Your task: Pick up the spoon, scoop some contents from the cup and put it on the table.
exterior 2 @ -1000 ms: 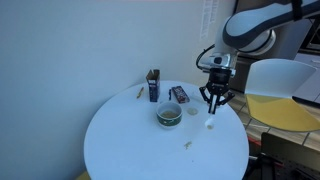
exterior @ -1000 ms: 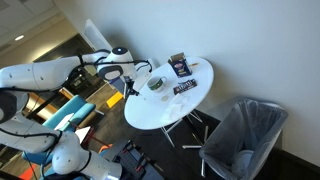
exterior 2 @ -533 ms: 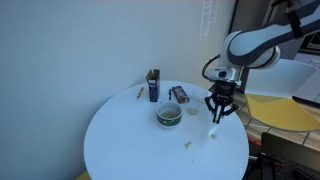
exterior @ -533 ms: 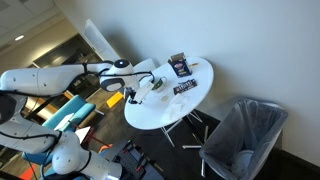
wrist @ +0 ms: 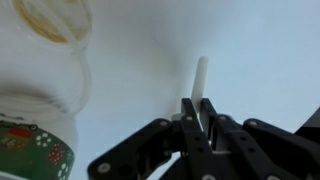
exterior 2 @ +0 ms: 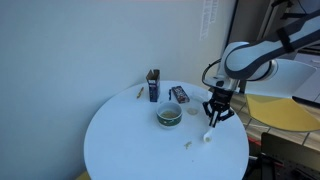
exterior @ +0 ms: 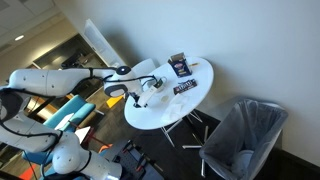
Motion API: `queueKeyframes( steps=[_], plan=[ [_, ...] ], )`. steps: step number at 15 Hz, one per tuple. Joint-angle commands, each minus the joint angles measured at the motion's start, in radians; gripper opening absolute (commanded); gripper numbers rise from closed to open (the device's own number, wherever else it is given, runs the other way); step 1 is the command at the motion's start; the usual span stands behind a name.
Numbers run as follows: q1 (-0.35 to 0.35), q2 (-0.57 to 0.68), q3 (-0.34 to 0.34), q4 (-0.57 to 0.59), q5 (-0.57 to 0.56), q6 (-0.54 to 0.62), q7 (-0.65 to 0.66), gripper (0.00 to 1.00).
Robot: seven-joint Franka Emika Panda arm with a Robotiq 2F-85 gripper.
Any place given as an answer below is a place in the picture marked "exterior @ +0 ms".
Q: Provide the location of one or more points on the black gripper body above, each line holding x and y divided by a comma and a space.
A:
139, 102

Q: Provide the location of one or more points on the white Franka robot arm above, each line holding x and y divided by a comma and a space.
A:
43, 83

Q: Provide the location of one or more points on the yellow chair seat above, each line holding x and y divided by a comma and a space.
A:
115, 101

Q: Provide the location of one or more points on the green and white mug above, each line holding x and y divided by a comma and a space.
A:
160, 85

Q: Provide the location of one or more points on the clear plastic bag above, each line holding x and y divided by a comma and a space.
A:
176, 108

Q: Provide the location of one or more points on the metal table legs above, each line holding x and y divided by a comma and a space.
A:
173, 128

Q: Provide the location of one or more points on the dark brown candy packet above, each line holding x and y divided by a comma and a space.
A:
185, 86

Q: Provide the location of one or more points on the teal chair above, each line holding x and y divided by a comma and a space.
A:
80, 106

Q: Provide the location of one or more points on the white leaning board panel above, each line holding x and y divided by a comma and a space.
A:
100, 43

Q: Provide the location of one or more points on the grey trash bin with liner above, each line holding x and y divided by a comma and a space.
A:
246, 140

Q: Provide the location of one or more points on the round ceiling light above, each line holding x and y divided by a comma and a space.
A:
19, 37

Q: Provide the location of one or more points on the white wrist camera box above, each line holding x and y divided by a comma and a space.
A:
147, 96

